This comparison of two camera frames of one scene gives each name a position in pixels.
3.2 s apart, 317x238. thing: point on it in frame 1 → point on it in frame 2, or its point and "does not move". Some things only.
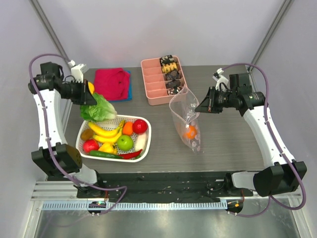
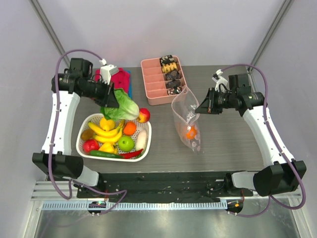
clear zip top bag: (185, 107) does not move
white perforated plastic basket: (124, 138) does not move
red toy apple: (139, 126) → (144, 115)
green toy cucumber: (105, 154) does not move
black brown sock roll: (173, 84) does not move
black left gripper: (85, 97) → (109, 91)
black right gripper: (212, 99) does not move
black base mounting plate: (161, 185) does not move
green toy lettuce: (102, 111) → (128, 109)
